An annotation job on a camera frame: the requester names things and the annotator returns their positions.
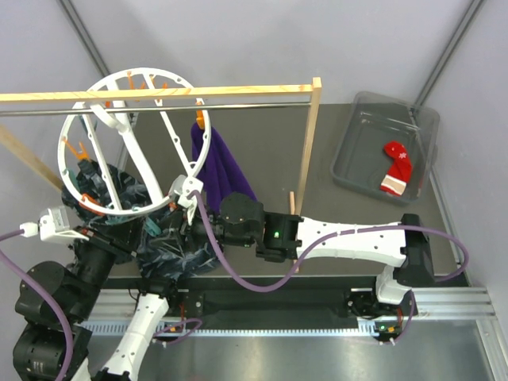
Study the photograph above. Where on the teal clip front left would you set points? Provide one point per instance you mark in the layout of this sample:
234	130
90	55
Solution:
71	175

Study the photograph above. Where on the wooden clothes rack frame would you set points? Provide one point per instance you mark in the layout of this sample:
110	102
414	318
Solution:
313	90

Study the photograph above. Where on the grey plastic bin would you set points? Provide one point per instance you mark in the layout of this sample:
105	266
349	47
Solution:
360	162

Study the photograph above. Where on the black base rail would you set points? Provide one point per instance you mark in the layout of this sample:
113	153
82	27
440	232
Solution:
304	303

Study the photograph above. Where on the purple sock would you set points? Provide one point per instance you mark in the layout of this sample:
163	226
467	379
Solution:
221	174

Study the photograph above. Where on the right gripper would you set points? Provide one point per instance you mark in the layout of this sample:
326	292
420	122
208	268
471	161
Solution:
184	231

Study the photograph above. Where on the orange clip rim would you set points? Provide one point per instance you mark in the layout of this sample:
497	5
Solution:
89	203
79	153

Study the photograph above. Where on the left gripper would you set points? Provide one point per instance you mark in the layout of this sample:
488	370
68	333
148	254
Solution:
121	236

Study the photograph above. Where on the orange clip top rim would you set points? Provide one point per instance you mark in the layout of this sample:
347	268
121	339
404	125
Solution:
79	153

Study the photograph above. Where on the teal clip front rim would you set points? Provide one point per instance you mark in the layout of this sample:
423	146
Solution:
151	228

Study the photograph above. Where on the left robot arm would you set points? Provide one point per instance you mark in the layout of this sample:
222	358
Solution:
55	300

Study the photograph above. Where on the metal rack rod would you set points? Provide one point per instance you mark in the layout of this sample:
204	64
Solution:
134	110

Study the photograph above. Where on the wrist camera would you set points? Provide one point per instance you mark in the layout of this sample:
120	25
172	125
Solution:
181	193
54	227

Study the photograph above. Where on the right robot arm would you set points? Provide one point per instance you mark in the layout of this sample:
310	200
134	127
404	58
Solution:
402	247

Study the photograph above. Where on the orange clip upper right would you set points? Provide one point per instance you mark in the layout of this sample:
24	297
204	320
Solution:
158	83

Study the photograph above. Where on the orange clip holding purple sock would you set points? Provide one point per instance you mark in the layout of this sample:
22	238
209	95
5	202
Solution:
200	120

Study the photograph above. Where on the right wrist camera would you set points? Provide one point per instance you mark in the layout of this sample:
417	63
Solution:
181	193

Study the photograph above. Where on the white round clip hanger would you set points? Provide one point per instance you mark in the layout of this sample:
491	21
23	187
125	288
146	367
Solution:
113	91

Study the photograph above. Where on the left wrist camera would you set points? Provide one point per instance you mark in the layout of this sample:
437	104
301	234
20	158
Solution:
54	227

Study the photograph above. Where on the orange clip left rim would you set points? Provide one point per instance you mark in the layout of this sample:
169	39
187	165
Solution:
89	203

